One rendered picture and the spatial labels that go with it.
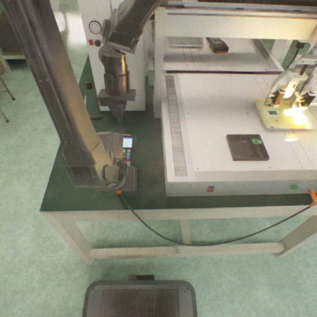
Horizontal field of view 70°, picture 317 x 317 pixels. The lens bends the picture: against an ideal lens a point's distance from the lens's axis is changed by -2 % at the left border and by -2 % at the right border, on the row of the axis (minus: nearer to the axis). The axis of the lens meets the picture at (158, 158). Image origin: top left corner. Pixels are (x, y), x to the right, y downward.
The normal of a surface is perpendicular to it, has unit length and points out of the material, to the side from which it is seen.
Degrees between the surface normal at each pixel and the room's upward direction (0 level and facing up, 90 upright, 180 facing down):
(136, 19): 123
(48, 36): 73
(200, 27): 90
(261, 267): 0
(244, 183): 90
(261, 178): 0
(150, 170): 0
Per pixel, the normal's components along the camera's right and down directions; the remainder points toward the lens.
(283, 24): 0.04, 0.78
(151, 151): 0.03, -0.62
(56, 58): 0.94, 0.00
